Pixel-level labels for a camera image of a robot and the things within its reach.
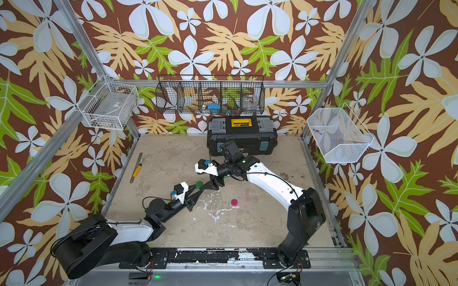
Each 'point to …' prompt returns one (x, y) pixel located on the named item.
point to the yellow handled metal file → (138, 168)
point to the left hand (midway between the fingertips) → (200, 184)
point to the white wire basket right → (340, 136)
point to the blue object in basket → (214, 108)
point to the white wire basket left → (112, 106)
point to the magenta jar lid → (234, 202)
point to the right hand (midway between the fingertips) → (200, 177)
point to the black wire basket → (210, 94)
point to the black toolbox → (254, 135)
